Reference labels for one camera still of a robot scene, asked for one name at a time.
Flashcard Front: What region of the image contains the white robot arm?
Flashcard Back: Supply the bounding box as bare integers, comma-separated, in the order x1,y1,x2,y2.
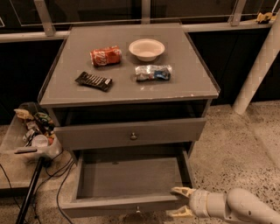
171,187,280,224

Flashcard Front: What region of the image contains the grey top drawer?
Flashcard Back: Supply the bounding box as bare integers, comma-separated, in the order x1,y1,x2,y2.
54,118,206,151

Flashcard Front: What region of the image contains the yellow object on ledge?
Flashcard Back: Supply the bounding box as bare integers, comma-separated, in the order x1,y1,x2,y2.
256,12,275,24

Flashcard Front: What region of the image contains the clear plastic trash bin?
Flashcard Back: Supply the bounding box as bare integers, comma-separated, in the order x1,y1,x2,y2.
0,102,62,161

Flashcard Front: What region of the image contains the black floor cable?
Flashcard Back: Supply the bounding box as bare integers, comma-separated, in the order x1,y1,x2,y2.
0,150,75,224

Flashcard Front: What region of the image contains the crushed orange soda can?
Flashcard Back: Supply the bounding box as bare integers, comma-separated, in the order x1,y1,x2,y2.
90,45,122,67

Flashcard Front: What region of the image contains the silver blue snack bag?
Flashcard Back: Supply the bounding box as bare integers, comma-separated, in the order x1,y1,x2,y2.
135,65,172,81

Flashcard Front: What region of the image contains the white paper bowl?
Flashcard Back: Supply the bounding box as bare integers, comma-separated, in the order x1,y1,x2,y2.
129,38,165,62

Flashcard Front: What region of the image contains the black pole stand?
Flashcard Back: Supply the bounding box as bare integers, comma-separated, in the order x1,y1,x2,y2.
16,157,45,224

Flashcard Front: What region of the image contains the grey metal railing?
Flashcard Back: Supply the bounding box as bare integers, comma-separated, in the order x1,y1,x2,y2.
0,0,280,43

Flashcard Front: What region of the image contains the grey drawer cabinet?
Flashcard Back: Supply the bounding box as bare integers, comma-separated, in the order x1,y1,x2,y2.
37,23,221,165

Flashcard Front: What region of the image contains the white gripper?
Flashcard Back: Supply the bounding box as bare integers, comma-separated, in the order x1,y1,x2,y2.
171,186,210,218

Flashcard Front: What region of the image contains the black striped snack bar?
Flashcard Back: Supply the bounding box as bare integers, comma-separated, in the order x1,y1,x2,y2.
75,72,113,92

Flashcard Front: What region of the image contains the white diagonal support column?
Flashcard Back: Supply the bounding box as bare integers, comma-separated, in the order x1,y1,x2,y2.
233,10,280,115

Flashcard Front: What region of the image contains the grey drawer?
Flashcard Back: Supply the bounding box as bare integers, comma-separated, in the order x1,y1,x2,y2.
54,118,206,151
61,144,193,218

